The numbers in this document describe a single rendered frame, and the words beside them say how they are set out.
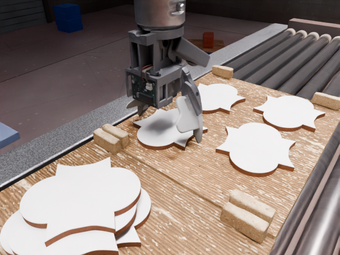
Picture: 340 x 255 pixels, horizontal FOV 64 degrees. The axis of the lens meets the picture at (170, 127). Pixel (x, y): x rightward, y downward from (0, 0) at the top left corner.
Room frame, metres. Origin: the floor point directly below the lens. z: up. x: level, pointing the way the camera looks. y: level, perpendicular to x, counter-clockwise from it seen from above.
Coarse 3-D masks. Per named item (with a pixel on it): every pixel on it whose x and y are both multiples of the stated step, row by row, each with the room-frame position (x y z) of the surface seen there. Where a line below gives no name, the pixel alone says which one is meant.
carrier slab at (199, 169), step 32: (256, 96) 0.59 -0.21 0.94; (128, 128) 0.46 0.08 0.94; (224, 128) 0.46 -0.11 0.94; (320, 128) 0.46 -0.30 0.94; (160, 160) 0.36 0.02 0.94; (192, 160) 0.36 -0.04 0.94; (224, 160) 0.36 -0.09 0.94; (192, 192) 0.29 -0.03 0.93; (224, 192) 0.29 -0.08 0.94; (256, 192) 0.29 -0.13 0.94; (288, 192) 0.29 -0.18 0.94
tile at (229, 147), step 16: (240, 128) 0.44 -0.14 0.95; (256, 128) 0.44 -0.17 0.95; (272, 128) 0.44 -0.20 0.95; (224, 144) 0.39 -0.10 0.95; (240, 144) 0.39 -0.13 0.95; (256, 144) 0.39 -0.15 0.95; (272, 144) 0.39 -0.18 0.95; (288, 144) 0.39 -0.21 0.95; (240, 160) 0.35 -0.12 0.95; (256, 160) 0.35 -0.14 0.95; (272, 160) 0.35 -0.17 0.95; (288, 160) 0.35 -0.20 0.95; (256, 176) 0.32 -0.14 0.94
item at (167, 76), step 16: (144, 32) 0.42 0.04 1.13; (160, 32) 0.40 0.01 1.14; (176, 32) 0.41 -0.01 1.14; (144, 48) 0.40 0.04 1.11; (160, 48) 0.41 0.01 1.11; (144, 64) 0.40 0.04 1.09; (160, 64) 0.41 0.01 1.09; (176, 64) 0.43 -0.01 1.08; (128, 80) 0.42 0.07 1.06; (144, 80) 0.39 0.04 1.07; (160, 80) 0.38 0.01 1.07; (176, 80) 0.42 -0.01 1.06; (128, 96) 0.42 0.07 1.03; (144, 96) 0.39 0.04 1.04; (160, 96) 0.38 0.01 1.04
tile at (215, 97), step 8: (200, 88) 0.62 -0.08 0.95; (208, 88) 0.62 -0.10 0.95; (216, 88) 0.62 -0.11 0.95; (224, 88) 0.62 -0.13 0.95; (232, 88) 0.62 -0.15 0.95; (200, 96) 0.57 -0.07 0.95; (208, 96) 0.57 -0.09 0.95; (216, 96) 0.57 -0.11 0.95; (224, 96) 0.57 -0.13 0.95; (232, 96) 0.57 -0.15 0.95; (240, 96) 0.57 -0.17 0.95; (208, 104) 0.54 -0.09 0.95; (216, 104) 0.54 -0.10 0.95; (224, 104) 0.54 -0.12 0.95; (232, 104) 0.54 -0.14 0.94; (208, 112) 0.51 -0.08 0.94; (224, 112) 0.52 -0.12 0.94
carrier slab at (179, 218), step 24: (96, 144) 0.40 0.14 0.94; (48, 168) 0.34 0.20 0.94; (144, 168) 0.34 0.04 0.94; (0, 192) 0.29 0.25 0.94; (24, 192) 0.29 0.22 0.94; (168, 192) 0.29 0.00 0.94; (0, 216) 0.24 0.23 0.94; (168, 216) 0.24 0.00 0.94; (192, 216) 0.24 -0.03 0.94; (216, 216) 0.24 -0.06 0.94; (144, 240) 0.21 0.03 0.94; (168, 240) 0.21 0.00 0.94; (192, 240) 0.21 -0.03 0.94; (216, 240) 0.21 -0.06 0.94; (240, 240) 0.21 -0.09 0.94; (264, 240) 0.21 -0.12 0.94
